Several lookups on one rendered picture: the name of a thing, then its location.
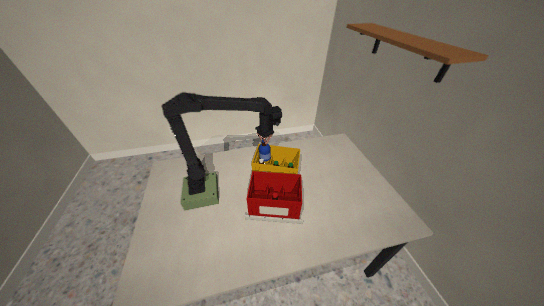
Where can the red bottle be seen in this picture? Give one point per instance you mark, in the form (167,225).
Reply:
(275,197)

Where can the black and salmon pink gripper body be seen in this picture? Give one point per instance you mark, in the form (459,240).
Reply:
(262,130)

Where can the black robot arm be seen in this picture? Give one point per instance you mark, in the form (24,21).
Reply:
(185,102)

